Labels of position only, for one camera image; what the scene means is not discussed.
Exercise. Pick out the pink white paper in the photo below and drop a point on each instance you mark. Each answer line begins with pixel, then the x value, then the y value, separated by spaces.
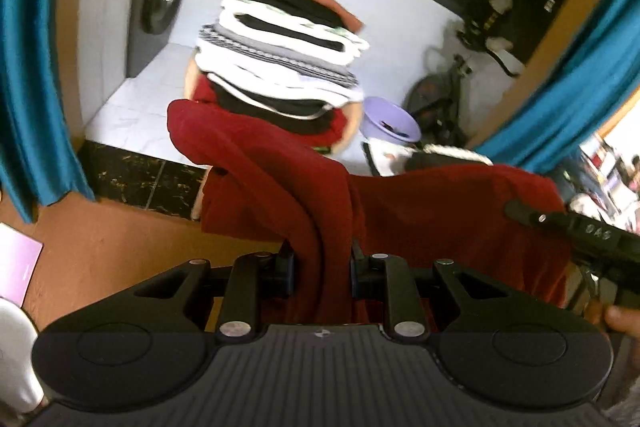
pixel 17 264

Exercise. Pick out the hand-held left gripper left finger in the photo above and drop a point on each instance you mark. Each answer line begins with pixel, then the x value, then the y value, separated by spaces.
pixel 286 274

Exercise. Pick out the person's right hand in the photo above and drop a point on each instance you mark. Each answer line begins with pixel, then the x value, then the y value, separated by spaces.
pixel 622 321

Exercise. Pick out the white rounded object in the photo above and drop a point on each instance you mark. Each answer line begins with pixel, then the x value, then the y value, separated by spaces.
pixel 17 357

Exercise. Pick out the stack of folded clothes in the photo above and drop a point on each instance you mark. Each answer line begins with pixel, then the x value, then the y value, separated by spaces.
pixel 280 47

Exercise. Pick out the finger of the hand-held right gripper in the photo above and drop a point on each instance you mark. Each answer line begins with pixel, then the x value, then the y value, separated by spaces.
pixel 537 217

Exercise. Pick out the grey washing machine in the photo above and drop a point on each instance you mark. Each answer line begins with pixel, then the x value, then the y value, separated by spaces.
pixel 160 2

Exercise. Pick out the cream knit blanket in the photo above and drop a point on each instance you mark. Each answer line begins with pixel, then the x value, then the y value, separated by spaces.
pixel 460 154

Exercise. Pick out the black exercise bike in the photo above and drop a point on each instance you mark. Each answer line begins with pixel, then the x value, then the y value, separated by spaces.
pixel 435 102

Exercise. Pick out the purple plastic basin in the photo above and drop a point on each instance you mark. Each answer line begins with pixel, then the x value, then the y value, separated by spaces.
pixel 392 114

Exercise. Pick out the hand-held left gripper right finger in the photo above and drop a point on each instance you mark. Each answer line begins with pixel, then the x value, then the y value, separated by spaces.
pixel 356 277

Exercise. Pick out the red sweater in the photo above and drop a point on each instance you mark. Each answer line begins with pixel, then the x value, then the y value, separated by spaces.
pixel 400 217

